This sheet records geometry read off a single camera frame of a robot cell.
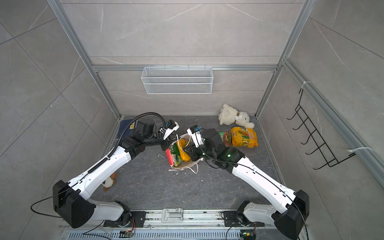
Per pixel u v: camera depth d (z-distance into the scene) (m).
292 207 0.38
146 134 0.59
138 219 0.73
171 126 0.61
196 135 0.62
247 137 0.99
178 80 1.01
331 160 0.58
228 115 1.08
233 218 0.73
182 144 0.83
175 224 0.73
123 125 1.14
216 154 0.53
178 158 0.85
